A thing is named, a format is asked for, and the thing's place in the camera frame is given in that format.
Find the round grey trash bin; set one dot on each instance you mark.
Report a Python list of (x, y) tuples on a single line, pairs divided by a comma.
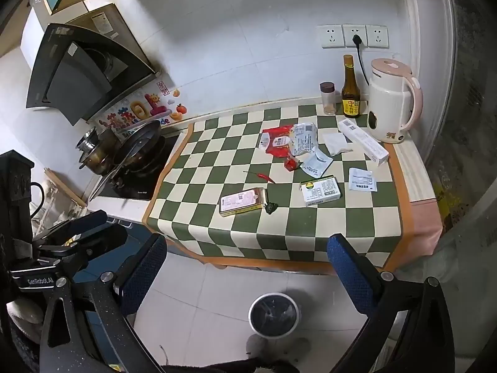
[(273, 314)]

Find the green pepper stem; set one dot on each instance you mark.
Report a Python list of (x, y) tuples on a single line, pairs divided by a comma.
[(271, 208)]

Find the pink yellow box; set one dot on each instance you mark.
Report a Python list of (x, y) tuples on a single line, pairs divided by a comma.
[(240, 201)]

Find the brown sauce bottle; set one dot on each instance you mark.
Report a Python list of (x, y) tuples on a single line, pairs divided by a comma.
[(351, 93)]

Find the light blue sachet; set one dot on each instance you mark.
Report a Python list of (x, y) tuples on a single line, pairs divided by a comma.
[(316, 163)]

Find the small red wrapper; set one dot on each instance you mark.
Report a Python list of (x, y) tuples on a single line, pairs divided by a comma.
[(291, 163)]

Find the dark frying pan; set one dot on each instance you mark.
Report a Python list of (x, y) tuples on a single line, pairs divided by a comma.
[(136, 143)]

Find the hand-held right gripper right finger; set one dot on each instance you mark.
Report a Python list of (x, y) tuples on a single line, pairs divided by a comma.
[(349, 276)]

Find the wooden board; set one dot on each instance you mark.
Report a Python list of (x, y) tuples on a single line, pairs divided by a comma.
[(66, 186)]

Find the black range hood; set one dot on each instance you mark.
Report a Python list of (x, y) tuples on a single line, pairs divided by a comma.
[(77, 74)]

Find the black glass stove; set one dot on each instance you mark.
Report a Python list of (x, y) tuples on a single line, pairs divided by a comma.
[(155, 171)]

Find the colourful wall sticker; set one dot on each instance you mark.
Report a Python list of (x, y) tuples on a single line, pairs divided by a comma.
[(139, 108)]

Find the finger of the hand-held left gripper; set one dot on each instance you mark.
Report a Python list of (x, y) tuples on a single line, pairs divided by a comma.
[(85, 220), (106, 237)]

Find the red chili pepper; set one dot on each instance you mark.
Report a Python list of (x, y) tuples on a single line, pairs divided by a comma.
[(266, 177)]

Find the white wall outlet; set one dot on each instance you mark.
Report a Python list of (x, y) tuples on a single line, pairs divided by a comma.
[(376, 37), (349, 30), (330, 35)]

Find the glass sliding door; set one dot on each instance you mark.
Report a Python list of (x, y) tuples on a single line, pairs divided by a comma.
[(466, 124)]

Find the green white checkered tablecloth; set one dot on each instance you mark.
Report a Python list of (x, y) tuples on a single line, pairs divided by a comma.
[(217, 163)]

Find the person's black pants leg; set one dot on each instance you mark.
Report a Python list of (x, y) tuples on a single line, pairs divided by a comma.
[(233, 367)]

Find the long white box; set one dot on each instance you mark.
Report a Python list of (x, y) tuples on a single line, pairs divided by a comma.
[(365, 142)]

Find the clear printed plastic bag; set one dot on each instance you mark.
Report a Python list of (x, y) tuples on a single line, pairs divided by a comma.
[(305, 138)]

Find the white paper sachet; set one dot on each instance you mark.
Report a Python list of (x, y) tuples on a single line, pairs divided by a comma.
[(337, 143)]

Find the white pink electric kettle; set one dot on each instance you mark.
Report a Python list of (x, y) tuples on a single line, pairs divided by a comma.
[(388, 105)]

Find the white sachet blue print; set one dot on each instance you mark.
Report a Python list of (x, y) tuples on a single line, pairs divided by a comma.
[(363, 179)]

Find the red snack packet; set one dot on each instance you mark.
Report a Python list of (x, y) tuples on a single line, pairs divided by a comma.
[(273, 140)]

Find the steel cooking pot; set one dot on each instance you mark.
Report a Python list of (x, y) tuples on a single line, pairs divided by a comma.
[(95, 149)]

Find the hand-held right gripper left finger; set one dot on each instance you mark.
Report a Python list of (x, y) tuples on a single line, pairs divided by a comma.
[(143, 270)]

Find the green white box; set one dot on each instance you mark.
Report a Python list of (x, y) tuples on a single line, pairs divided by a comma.
[(320, 191)]

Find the clear spice jar brown lid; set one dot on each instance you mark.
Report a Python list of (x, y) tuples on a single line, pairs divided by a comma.
[(328, 99)]

